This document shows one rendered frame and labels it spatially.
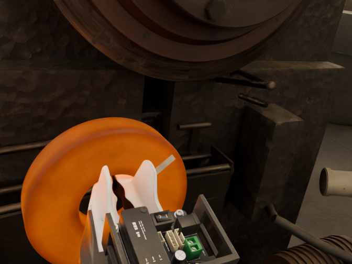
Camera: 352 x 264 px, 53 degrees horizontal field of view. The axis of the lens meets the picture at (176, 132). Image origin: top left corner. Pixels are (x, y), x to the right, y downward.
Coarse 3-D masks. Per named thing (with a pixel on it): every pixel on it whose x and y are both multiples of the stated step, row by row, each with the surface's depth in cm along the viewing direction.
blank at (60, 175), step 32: (96, 128) 30; (128, 128) 31; (64, 160) 29; (96, 160) 30; (128, 160) 32; (160, 160) 33; (32, 192) 29; (64, 192) 30; (160, 192) 35; (32, 224) 30; (64, 224) 31; (64, 256) 33
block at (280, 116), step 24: (264, 120) 68; (288, 120) 68; (240, 144) 76; (264, 144) 69; (288, 144) 70; (240, 168) 77; (264, 168) 70; (288, 168) 73; (240, 192) 77; (264, 192) 73; (264, 216) 76
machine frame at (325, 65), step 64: (0, 0) 52; (320, 0) 78; (0, 64) 53; (64, 64) 57; (256, 64) 74; (320, 64) 83; (0, 128) 54; (64, 128) 59; (320, 128) 89; (256, 256) 101
